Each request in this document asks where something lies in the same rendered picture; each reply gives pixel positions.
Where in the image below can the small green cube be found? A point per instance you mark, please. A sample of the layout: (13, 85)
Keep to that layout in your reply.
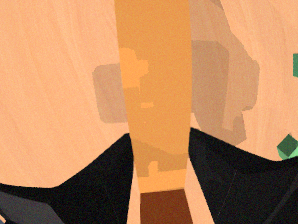
(288, 148)

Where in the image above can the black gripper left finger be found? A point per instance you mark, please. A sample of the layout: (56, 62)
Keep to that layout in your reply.
(98, 194)

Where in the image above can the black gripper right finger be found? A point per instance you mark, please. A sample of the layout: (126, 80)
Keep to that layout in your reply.
(240, 188)

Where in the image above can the orange rectangular bar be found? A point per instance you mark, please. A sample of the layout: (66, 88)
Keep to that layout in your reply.
(156, 72)

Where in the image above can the small green block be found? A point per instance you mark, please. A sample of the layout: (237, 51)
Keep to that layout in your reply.
(295, 66)

